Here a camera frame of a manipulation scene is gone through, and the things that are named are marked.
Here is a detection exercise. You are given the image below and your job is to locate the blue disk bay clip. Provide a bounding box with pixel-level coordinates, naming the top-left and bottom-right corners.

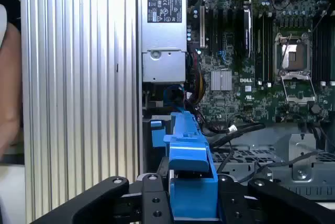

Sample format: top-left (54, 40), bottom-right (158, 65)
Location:
top-left (150, 120), bottom-right (171, 148)

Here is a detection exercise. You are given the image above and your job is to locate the black RAM slot bank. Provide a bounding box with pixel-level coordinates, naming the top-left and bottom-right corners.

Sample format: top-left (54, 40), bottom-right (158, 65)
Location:
top-left (312, 14), bottom-right (335, 83)
top-left (254, 14), bottom-right (275, 83)

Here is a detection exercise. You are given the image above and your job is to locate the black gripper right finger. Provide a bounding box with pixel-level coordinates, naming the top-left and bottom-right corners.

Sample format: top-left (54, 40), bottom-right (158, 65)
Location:
top-left (217, 174), bottom-right (335, 224)

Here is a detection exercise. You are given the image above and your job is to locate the white expansion slot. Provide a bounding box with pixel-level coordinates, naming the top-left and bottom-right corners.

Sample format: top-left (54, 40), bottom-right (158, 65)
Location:
top-left (199, 5), bottom-right (206, 50)

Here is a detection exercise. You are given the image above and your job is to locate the silver power supply unit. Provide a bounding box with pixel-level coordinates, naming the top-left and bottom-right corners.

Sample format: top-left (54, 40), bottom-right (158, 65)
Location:
top-left (140, 0), bottom-right (188, 84)

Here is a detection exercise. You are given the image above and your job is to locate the grey metal disk bay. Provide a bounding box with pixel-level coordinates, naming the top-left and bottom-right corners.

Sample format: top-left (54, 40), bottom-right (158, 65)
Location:
top-left (209, 131), bottom-right (335, 201)

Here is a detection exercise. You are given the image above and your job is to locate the silver finned heat sink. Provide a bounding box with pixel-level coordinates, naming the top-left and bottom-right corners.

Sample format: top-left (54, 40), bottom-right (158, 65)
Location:
top-left (210, 70), bottom-right (233, 92)

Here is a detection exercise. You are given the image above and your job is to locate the black open PC case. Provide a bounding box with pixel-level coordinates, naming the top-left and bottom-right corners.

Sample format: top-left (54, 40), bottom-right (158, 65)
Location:
top-left (135, 0), bottom-right (335, 201)

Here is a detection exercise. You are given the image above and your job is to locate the blue disk carrier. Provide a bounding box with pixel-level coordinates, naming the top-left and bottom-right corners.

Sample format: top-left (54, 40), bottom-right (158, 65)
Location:
top-left (163, 111), bottom-right (223, 221)

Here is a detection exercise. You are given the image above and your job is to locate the CPU socket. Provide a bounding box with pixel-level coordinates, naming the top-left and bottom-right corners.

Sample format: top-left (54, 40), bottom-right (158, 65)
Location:
top-left (274, 32), bottom-right (312, 72)

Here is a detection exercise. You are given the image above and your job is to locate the green motherboard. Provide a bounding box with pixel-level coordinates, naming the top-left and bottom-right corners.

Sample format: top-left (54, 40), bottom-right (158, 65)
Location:
top-left (185, 0), bottom-right (335, 132)

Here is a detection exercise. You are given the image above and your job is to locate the thin metal locking lever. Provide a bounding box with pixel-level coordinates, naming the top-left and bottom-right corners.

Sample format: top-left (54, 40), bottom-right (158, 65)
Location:
top-left (279, 33), bottom-right (294, 65)

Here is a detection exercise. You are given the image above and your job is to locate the blue disk wire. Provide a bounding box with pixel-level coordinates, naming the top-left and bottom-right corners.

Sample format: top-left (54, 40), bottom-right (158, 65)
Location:
top-left (163, 84), bottom-right (185, 116)

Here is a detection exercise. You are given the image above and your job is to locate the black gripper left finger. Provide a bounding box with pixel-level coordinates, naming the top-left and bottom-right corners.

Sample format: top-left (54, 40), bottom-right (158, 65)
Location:
top-left (30, 173), bottom-right (172, 224)

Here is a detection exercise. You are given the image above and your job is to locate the metal socket cover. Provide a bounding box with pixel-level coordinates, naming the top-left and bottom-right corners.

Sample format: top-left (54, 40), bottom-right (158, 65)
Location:
top-left (280, 71), bottom-right (317, 104)

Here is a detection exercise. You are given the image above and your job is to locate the black wire with white plug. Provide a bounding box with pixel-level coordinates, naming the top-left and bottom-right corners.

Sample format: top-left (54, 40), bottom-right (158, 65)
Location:
top-left (203, 122), bottom-right (266, 148)

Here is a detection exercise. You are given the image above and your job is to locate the coloured power wire bundle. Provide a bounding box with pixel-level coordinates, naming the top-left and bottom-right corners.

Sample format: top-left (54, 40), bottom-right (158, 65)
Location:
top-left (185, 50), bottom-right (208, 106)

